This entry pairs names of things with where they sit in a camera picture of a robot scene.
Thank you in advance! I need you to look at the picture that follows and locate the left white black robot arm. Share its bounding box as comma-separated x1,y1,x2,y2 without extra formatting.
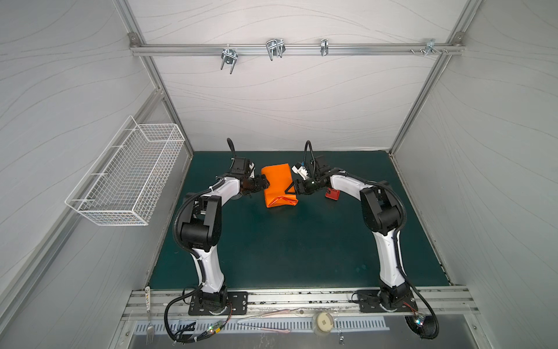
173,156,270,309

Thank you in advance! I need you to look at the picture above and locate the red tape dispenser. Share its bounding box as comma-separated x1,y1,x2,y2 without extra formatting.
325,188,341,201

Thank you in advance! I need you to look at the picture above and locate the aluminium crossbar rail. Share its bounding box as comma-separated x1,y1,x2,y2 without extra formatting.
130,42,466,57

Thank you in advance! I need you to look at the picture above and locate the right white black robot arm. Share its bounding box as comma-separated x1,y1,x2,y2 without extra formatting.
288,163,411,312

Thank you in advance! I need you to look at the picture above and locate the left metal u-bolt clamp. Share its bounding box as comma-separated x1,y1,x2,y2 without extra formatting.
220,48,238,74

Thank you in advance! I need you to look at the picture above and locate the white wire basket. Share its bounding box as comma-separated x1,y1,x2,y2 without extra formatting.
65,116,185,226

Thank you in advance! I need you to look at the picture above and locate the right metal bolt clamp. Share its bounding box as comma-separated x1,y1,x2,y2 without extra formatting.
410,39,448,57

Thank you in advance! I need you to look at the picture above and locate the left black base cable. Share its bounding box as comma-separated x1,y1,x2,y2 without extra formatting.
163,287,232,344

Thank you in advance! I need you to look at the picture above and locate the middle metal u-bolt clamp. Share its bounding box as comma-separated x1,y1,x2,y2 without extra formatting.
265,38,286,61

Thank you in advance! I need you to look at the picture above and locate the fork hanging at front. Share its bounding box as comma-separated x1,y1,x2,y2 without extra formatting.
146,311,155,346

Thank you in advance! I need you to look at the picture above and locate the metal u-bolt clamp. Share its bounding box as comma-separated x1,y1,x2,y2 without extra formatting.
265,38,286,61
220,48,238,74

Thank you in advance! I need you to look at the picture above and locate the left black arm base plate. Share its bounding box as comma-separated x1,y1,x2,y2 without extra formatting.
188,292,248,316

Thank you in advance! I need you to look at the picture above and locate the right black base cable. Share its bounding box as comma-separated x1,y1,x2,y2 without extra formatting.
405,283,440,340

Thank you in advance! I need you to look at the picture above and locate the orange wrapping paper sheet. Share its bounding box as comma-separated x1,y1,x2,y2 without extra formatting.
261,164,298,209

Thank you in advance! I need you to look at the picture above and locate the white slotted vent strip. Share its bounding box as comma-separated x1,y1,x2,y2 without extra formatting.
132,317,389,336

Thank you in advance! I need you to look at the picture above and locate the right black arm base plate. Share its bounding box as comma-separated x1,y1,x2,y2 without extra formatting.
350,289,418,314

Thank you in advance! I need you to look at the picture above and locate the small metal bracket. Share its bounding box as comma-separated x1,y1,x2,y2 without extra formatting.
321,39,329,57

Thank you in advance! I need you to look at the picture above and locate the black base cable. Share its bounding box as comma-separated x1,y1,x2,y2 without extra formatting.
163,287,232,344
405,283,440,340

